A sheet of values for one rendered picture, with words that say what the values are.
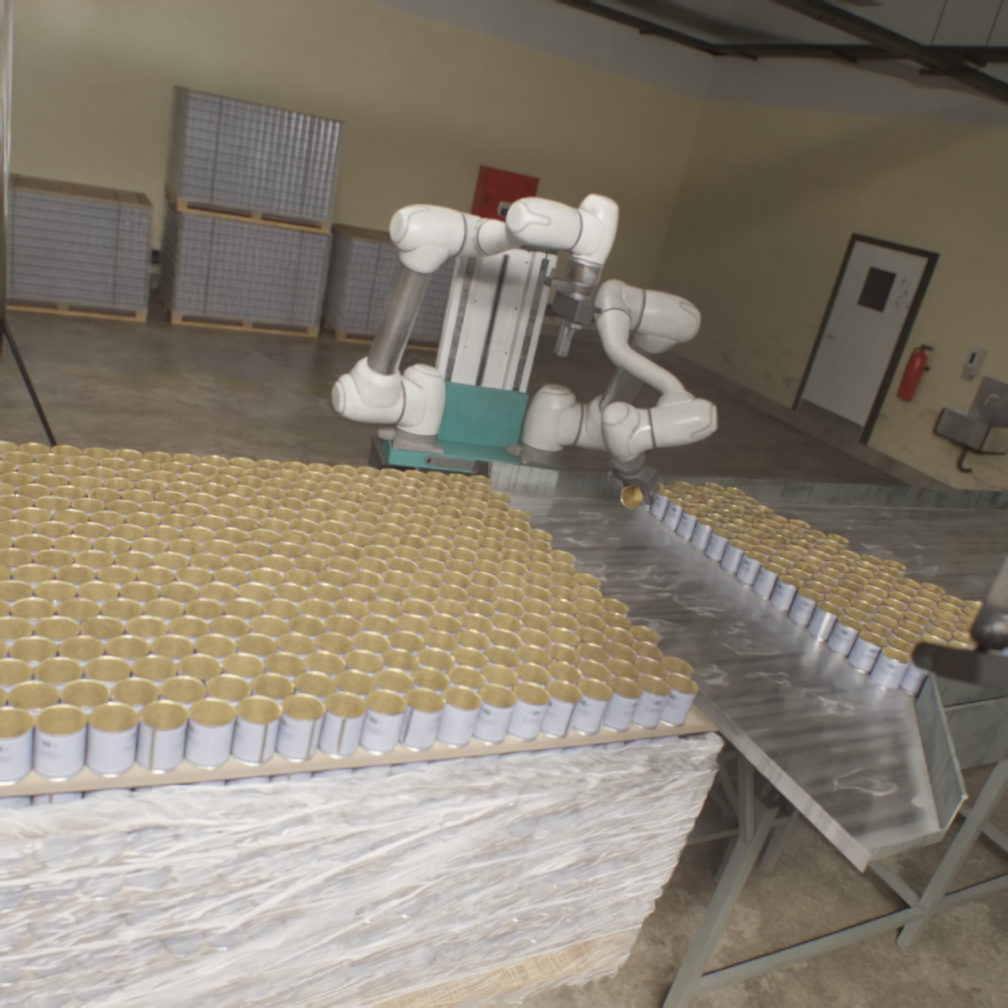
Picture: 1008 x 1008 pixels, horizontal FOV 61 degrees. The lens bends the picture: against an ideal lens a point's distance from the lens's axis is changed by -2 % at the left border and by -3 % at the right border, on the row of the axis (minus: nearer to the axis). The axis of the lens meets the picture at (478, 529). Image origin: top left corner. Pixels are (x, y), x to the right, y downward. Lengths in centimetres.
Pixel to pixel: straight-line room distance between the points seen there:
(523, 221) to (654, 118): 1026
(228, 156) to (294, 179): 62
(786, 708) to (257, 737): 113
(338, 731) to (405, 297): 161
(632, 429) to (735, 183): 977
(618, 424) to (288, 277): 692
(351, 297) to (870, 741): 772
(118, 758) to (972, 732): 205
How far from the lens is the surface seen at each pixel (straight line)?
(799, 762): 182
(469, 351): 320
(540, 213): 214
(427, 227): 259
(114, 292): 863
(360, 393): 285
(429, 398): 296
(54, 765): 134
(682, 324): 271
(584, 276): 225
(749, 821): 214
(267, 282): 885
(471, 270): 310
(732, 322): 1142
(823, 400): 1020
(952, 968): 340
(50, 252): 856
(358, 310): 912
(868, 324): 996
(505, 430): 323
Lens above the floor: 200
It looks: 23 degrees down
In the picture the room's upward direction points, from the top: 13 degrees clockwise
